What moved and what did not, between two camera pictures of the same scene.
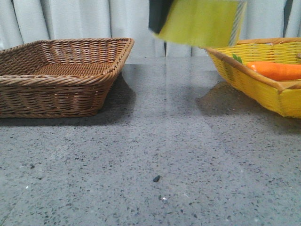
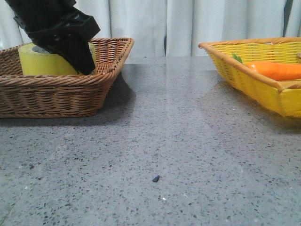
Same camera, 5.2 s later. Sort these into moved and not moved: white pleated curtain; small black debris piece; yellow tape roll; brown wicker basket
Moved: yellow tape roll
Not moved: brown wicker basket; white pleated curtain; small black debris piece
